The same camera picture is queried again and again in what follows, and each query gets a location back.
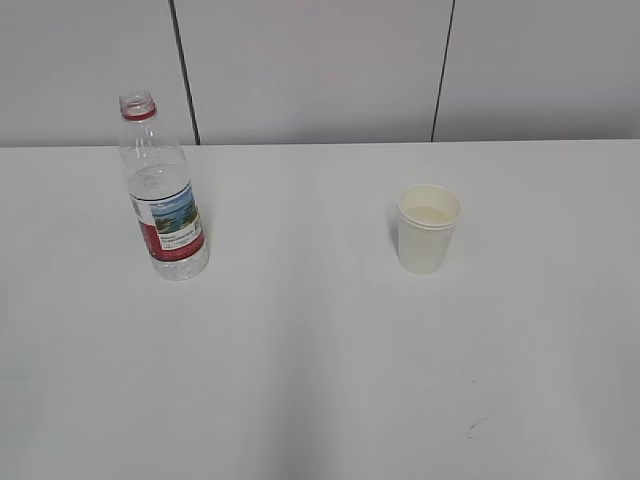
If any white paper cup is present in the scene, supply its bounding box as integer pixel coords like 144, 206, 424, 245
397, 184, 462, 275

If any clear plastic water bottle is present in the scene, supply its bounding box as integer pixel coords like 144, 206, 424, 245
119, 91, 209, 281

